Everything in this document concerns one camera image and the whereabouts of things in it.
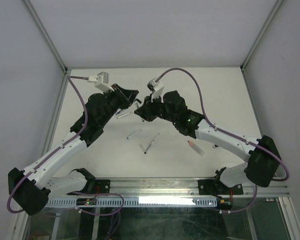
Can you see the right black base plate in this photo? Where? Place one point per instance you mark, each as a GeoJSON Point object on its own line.
{"type": "Point", "coordinates": [207, 187]}

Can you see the white green end pen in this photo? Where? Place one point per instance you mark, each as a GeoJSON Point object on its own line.
{"type": "Point", "coordinates": [136, 105]}

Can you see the aluminium mounting rail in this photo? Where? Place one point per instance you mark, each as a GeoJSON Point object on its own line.
{"type": "Point", "coordinates": [187, 186]}

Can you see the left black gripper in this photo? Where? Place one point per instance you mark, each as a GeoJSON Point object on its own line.
{"type": "Point", "coordinates": [126, 98]}

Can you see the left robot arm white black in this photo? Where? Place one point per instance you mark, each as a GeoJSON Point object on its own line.
{"type": "Point", "coordinates": [33, 186]}

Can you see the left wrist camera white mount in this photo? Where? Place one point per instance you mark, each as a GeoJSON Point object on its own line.
{"type": "Point", "coordinates": [101, 82]}

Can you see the silver green tip pen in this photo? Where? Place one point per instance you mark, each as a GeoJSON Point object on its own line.
{"type": "Point", "coordinates": [124, 115]}

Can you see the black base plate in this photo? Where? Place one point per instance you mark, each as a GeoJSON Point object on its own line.
{"type": "Point", "coordinates": [207, 187]}
{"type": "Point", "coordinates": [94, 187]}

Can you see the orange tip marker clear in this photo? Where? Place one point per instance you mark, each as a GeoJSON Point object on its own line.
{"type": "Point", "coordinates": [196, 148]}

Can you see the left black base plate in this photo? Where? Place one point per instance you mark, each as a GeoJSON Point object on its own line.
{"type": "Point", "coordinates": [94, 187]}

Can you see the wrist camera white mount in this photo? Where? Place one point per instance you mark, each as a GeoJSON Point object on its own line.
{"type": "Point", "coordinates": [101, 82]}
{"type": "Point", "coordinates": [156, 88]}

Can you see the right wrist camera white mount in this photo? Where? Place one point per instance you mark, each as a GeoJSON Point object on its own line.
{"type": "Point", "coordinates": [156, 88]}

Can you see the white slotted cable duct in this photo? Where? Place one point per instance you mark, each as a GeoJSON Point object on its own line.
{"type": "Point", "coordinates": [133, 202]}

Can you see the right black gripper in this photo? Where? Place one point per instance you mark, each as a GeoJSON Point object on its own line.
{"type": "Point", "coordinates": [146, 110]}

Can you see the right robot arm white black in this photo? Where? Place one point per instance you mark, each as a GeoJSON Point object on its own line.
{"type": "Point", "coordinates": [260, 155]}

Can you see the white blue end pen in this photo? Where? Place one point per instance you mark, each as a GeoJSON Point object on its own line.
{"type": "Point", "coordinates": [133, 134]}

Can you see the white black end pen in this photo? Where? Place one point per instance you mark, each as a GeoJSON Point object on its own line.
{"type": "Point", "coordinates": [151, 143]}

